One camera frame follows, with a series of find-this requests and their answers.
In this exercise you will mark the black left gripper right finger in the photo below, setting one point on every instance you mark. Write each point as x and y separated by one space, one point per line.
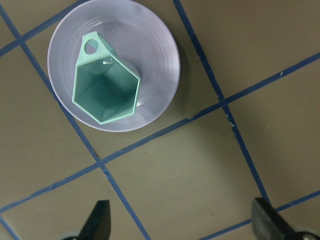
267 224

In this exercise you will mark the teal hexagonal cup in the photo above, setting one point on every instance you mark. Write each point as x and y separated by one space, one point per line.
106 87

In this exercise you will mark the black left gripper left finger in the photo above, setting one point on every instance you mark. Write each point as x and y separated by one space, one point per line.
98 224

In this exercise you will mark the white round plate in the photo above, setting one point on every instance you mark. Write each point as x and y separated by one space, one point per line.
138 36

